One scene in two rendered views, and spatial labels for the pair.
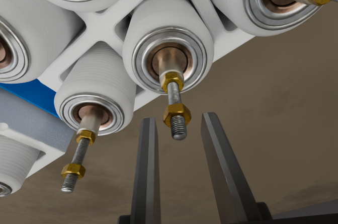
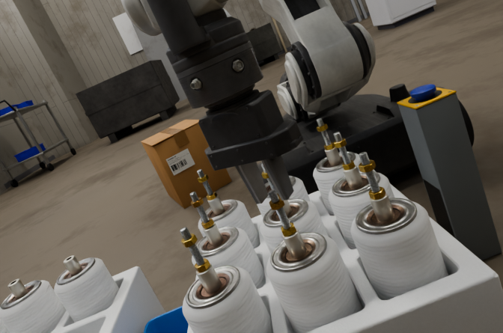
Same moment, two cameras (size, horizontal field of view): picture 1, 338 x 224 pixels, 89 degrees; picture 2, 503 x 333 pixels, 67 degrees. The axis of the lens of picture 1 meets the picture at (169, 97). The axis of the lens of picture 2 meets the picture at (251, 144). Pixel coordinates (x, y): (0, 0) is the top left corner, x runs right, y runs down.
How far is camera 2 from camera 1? 0.52 m
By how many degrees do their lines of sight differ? 110
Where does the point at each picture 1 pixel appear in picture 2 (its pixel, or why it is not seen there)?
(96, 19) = not seen: hidden behind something
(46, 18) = (251, 254)
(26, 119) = not seen: outside the picture
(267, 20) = (371, 228)
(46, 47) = (239, 250)
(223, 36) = (375, 302)
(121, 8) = not seen: hidden behind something
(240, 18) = (355, 232)
